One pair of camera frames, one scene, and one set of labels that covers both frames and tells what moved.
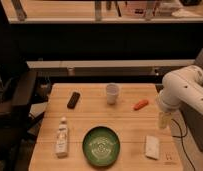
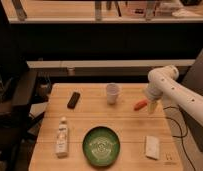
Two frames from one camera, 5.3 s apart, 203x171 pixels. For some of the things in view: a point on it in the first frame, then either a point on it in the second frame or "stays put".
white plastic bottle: x=61 y=148 stays put
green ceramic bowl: x=101 y=146 stays put
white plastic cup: x=112 y=90 stays put
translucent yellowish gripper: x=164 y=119 to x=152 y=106
